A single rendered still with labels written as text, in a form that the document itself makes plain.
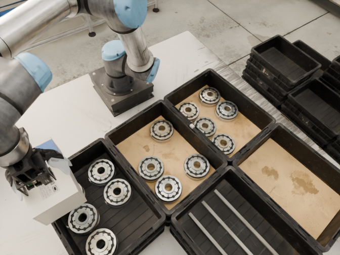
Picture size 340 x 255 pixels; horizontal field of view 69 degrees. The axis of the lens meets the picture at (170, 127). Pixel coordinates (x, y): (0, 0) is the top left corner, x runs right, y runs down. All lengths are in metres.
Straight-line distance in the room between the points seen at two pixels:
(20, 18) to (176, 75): 0.98
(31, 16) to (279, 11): 3.20
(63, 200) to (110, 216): 0.31
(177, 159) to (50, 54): 2.12
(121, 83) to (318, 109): 1.42
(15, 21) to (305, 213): 1.08
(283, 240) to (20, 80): 0.93
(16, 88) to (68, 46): 2.41
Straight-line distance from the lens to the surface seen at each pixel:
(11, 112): 0.51
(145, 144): 1.07
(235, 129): 1.16
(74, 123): 1.35
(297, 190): 1.12
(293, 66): 2.10
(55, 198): 0.72
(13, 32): 0.66
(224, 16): 3.29
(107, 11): 0.77
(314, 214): 1.12
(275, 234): 1.04
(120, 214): 0.98
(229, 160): 0.96
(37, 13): 0.71
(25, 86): 0.52
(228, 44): 2.90
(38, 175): 0.63
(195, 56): 1.62
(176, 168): 1.02
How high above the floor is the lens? 1.77
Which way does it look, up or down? 58 degrees down
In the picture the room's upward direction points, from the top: 3 degrees clockwise
